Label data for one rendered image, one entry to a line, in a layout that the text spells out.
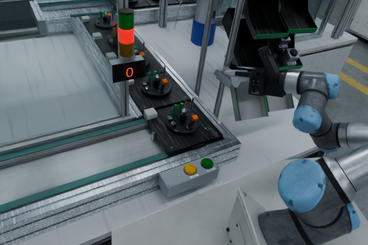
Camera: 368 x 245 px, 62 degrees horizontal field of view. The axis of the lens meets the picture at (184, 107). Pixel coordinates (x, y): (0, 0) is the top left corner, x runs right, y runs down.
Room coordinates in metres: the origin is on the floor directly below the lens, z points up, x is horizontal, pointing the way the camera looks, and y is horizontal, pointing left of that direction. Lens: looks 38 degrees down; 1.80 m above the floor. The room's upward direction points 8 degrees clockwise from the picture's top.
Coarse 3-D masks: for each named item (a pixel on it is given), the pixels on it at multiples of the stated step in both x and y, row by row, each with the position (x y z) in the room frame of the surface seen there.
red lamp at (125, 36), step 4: (120, 32) 0.91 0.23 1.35; (124, 32) 0.91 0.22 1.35; (128, 32) 0.91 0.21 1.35; (132, 32) 0.92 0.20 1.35; (120, 36) 0.91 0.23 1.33; (124, 36) 0.91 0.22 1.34; (128, 36) 0.91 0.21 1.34; (132, 36) 0.92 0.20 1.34; (120, 40) 0.91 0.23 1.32; (124, 40) 0.91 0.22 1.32; (128, 40) 0.91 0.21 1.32; (132, 40) 0.92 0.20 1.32
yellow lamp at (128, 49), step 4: (120, 44) 0.91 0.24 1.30; (124, 44) 0.91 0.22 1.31; (128, 44) 0.91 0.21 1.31; (132, 44) 0.92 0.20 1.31; (120, 48) 0.91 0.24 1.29; (124, 48) 0.91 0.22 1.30; (128, 48) 0.91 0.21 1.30; (132, 48) 0.92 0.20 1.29; (120, 52) 0.91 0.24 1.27; (124, 52) 0.91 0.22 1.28; (128, 52) 0.91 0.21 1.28; (132, 52) 0.92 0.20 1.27; (124, 56) 0.91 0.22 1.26; (128, 56) 0.91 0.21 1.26
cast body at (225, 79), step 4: (228, 64) 0.98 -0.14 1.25; (232, 64) 0.97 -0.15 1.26; (224, 68) 0.95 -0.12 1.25; (228, 68) 0.94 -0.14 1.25; (232, 68) 0.94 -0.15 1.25; (236, 68) 0.94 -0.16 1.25; (216, 72) 0.97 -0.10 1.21; (220, 72) 0.95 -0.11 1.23; (220, 76) 0.94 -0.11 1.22; (224, 76) 0.94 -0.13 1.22; (228, 76) 0.93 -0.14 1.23; (220, 80) 0.94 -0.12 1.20; (224, 80) 0.93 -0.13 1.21; (228, 80) 0.93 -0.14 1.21; (228, 84) 0.92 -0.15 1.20
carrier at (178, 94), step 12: (156, 72) 1.19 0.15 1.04; (132, 84) 1.17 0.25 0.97; (144, 84) 1.13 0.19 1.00; (156, 84) 1.14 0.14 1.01; (168, 84) 1.18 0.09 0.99; (132, 96) 1.08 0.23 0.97; (144, 96) 1.09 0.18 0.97; (156, 96) 1.08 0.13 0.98; (168, 96) 1.11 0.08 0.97; (180, 96) 1.13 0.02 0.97; (144, 108) 1.01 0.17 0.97; (156, 108) 1.02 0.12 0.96
